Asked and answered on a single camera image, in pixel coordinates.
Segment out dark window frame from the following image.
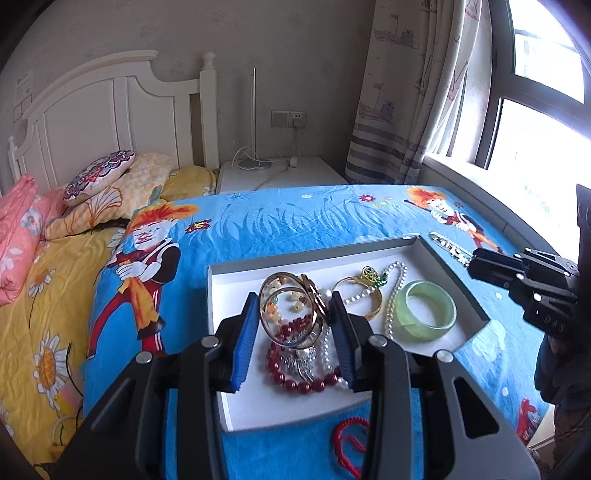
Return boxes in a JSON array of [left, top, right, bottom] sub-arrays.
[[471, 0, 591, 171]]

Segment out person's right forearm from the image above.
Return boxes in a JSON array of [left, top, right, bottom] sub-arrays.
[[534, 325, 591, 407]]

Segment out grey window sill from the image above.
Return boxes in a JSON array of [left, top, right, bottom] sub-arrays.
[[422, 154, 580, 259]]

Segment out pink folded quilt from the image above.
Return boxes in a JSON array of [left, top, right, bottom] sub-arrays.
[[0, 174, 68, 305]]

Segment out yellow daisy bedsheet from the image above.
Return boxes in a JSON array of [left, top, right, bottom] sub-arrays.
[[0, 165, 218, 467]]

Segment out silver thin pole lamp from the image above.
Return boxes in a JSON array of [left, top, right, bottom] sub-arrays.
[[233, 68, 274, 170]]

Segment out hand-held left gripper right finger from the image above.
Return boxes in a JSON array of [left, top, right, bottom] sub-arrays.
[[329, 292, 541, 480]]

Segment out white charger cable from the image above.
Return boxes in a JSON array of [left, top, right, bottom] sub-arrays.
[[232, 128, 301, 168]]

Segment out white wall notice paper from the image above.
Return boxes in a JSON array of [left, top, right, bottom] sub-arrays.
[[13, 71, 36, 121]]

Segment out wide gold bangle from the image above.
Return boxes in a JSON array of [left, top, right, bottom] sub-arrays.
[[331, 274, 386, 320]]

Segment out white nightstand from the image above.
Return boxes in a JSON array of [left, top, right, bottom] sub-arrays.
[[217, 157, 349, 195]]

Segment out white shallow tray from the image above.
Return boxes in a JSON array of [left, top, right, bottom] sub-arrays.
[[206, 234, 490, 433]]

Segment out thin gold wire bangle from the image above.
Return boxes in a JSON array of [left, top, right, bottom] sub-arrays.
[[257, 271, 331, 350]]

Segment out printed window curtain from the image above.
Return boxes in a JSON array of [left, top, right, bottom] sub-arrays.
[[346, 0, 492, 185]]

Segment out patterned round cushion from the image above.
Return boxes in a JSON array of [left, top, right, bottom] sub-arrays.
[[63, 149, 136, 207]]

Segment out white wooden headboard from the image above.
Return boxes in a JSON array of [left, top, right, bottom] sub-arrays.
[[7, 50, 220, 190]]

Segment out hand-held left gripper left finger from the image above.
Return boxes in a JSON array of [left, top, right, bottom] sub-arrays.
[[51, 292, 260, 480]]

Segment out pastel bead bracelet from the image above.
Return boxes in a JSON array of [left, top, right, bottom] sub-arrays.
[[265, 295, 311, 325]]

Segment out silver rhinestone ornament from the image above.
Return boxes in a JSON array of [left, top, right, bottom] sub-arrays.
[[279, 344, 319, 381]]

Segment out silver rhinestone hair clip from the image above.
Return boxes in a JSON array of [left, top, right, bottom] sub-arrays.
[[429, 232, 472, 267]]

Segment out red cord bracelet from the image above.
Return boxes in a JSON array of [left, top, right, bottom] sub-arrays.
[[331, 416, 370, 478]]

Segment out green jade bangle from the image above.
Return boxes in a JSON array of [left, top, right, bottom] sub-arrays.
[[393, 280, 457, 342]]

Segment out red bead bracelet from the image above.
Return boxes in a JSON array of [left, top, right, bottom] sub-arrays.
[[265, 318, 340, 394]]

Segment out green gem gold bracelet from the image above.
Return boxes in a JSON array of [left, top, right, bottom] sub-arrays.
[[361, 265, 389, 288]]

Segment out blue cartoon printed blanket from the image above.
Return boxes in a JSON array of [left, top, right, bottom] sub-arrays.
[[83, 184, 561, 480]]

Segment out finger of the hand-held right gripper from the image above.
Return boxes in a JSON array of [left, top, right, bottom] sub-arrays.
[[467, 257, 579, 305], [473, 248, 580, 278]]

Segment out yellow printed pillow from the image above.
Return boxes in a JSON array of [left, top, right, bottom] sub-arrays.
[[44, 152, 174, 240]]

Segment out white pearl necklace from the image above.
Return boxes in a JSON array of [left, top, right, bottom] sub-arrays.
[[323, 261, 407, 388]]

